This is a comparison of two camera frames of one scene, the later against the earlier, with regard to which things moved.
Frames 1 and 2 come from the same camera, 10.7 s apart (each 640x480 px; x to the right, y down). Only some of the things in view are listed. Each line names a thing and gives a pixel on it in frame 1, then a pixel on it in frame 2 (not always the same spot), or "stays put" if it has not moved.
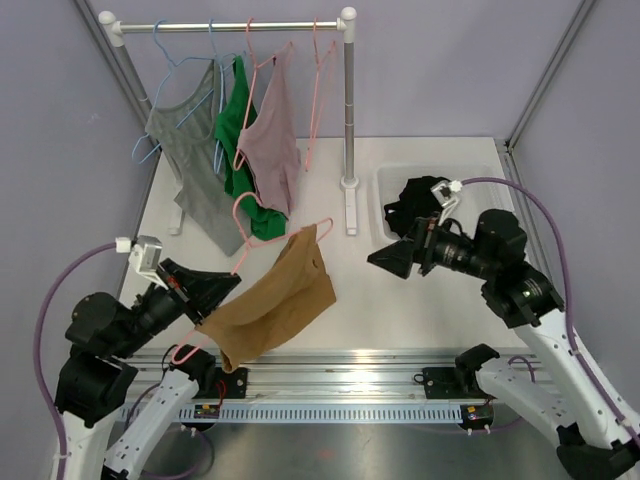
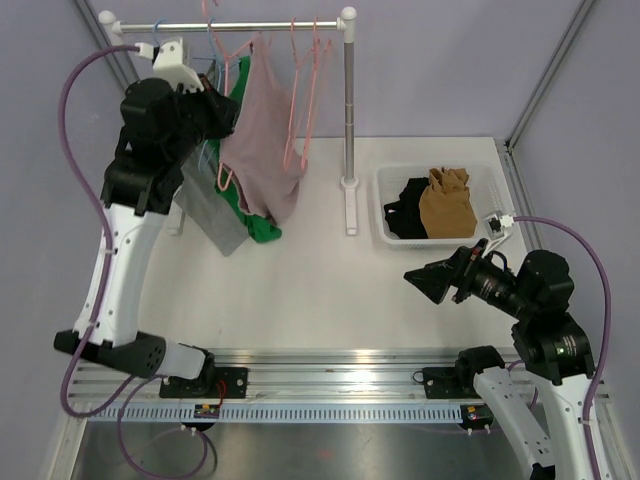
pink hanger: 252,90 → 226,82
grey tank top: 184,131 stays put
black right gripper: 398,257 → 436,278
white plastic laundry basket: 388,178 stays put
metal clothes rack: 346,28 stays put
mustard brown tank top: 299,288 → 445,205
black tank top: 416,201 stays put
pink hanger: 244,250 → 297,66
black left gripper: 205,290 → 221,109
